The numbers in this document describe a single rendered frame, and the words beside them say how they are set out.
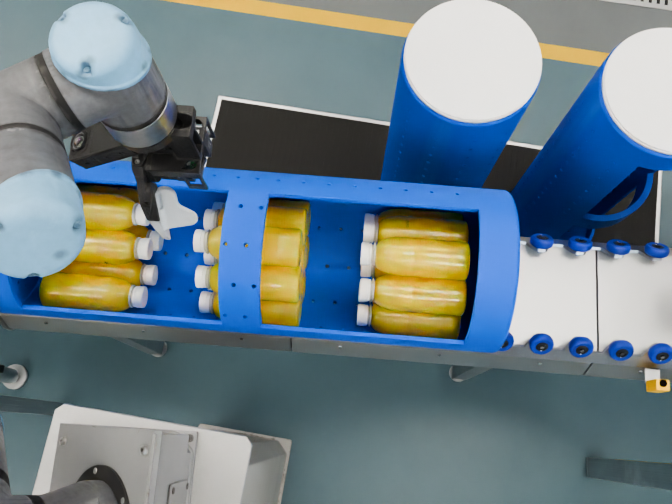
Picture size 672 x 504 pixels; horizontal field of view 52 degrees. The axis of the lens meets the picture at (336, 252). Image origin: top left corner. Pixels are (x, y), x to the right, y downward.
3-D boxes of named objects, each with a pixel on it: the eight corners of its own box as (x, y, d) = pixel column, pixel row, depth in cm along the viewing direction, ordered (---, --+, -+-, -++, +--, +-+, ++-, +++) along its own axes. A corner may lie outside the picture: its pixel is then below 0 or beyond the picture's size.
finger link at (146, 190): (156, 228, 83) (145, 165, 78) (143, 227, 83) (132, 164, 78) (166, 206, 87) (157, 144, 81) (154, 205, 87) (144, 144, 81)
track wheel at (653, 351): (679, 350, 128) (675, 342, 130) (654, 348, 128) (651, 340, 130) (670, 367, 131) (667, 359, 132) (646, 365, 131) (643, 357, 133)
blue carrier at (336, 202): (482, 363, 131) (521, 339, 104) (27, 325, 133) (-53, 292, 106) (485, 221, 139) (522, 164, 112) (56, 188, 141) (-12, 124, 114)
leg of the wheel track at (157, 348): (166, 357, 226) (103, 328, 166) (148, 356, 226) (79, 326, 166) (168, 340, 228) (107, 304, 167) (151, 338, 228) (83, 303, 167)
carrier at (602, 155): (483, 234, 221) (561, 283, 217) (573, 109, 137) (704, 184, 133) (527, 165, 227) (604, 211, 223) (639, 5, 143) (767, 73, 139)
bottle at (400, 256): (466, 239, 120) (371, 232, 120) (472, 244, 113) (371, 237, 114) (463, 277, 121) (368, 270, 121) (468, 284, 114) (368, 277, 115)
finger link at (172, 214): (198, 255, 87) (191, 194, 81) (152, 251, 87) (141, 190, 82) (204, 240, 89) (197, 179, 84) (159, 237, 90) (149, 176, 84)
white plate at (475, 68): (561, 103, 136) (559, 106, 137) (518, -15, 143) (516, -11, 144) (425, 135, 134) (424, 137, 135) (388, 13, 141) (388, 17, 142)
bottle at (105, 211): (53, 228, 127) (143, 235, 127) (37, 222, 121) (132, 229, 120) (58, 192, 128) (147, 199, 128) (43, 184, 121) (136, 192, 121)
